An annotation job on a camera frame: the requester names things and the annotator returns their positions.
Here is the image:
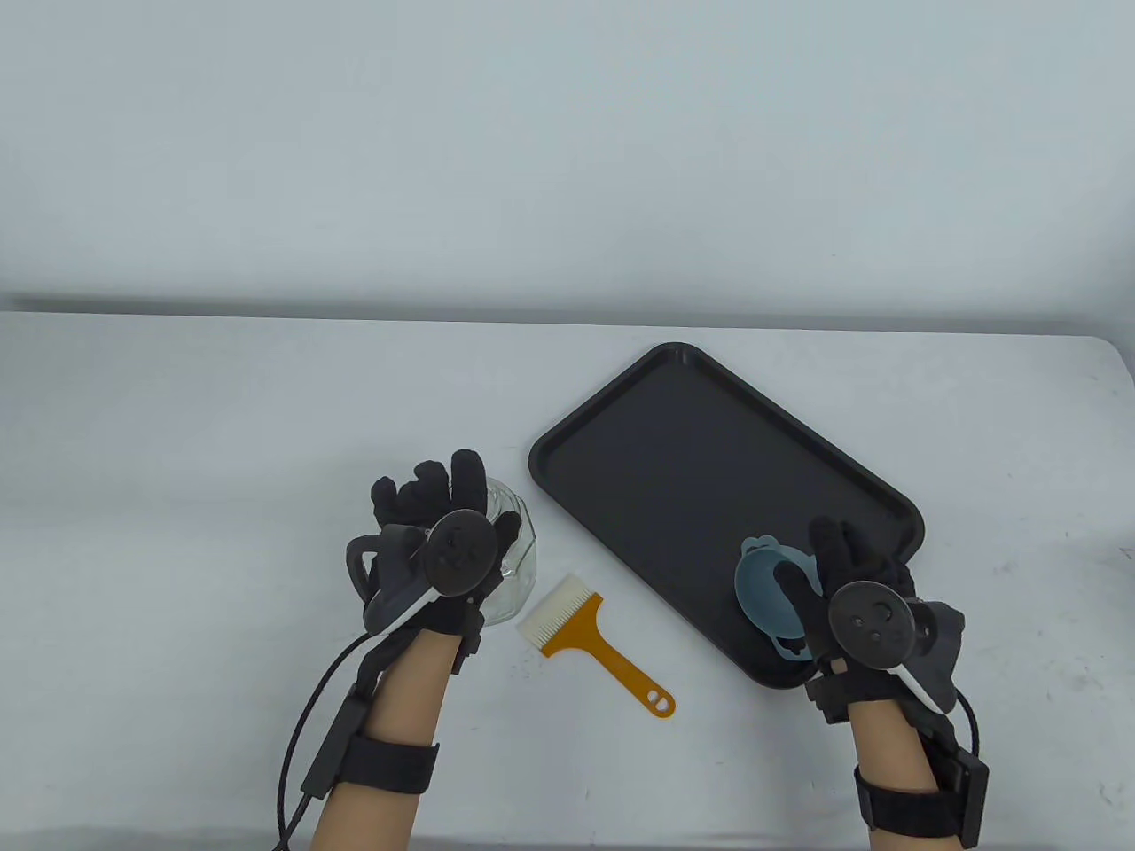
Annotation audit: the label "black wrist strap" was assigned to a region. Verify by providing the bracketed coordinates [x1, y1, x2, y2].
[854, 767, 963, 834]
[341, 734, 441, 794]

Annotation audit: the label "blue plastic funnel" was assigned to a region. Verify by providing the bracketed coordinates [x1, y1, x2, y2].
[734, 535, 821, 664]

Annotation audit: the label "person's left forearm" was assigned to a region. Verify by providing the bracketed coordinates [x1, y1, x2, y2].
[310, 625, 466, 851]

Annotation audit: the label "dark grey left controller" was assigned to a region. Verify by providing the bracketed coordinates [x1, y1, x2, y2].
[346, 511, 499, 635]

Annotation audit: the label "black left wrist strap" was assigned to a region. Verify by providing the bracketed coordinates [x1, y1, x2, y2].
[341, 734, 441, 794]

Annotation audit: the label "person's left hand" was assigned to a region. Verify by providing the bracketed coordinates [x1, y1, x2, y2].
[368, 449, 524, 639]

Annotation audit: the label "clear glass jar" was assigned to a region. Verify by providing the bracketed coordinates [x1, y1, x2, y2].
[470, 476, 542, 626]

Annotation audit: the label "black food tray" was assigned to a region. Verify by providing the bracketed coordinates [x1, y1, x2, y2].
[528, 342, 926, 691]

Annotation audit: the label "orange brush white bristles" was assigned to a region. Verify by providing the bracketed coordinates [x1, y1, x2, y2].
[517, 574, 677, 719]

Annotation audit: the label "black right wrist strap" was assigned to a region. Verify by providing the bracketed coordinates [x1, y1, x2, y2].
[854, 767, 963, 834]

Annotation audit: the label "person's right forearm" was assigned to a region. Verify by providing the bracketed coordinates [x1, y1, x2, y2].
[851, 707, 945, 851]

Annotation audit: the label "person's right hand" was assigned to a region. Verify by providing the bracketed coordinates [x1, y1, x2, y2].
[776, 517, 923, 723]

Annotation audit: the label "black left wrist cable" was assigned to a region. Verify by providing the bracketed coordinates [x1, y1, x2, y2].
[275, 631, 373, 851]

